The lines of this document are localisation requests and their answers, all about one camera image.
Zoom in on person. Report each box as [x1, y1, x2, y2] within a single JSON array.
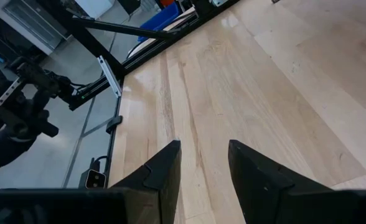
[[0, 11, 60, 177]]

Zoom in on black table edge clip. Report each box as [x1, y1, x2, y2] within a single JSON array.
[[105, 114, 124, 135]]

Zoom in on small silver stereo camera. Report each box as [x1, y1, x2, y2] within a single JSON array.
[[78, 155, 108, 190]]

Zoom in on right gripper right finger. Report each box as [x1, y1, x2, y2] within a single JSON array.
[[228, 139, 366, 224]]

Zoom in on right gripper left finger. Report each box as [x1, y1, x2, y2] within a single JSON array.
[[0, 139, 182, 224]]

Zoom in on black aluminium rig frame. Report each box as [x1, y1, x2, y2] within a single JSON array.
[[35, 0, 243, 187]]

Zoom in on silver aluminium bracket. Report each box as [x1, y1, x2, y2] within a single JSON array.
[[96, 55, 123, 98]]

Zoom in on blue plastic bin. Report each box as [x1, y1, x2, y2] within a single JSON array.
[[138, 2, 181, 43]]

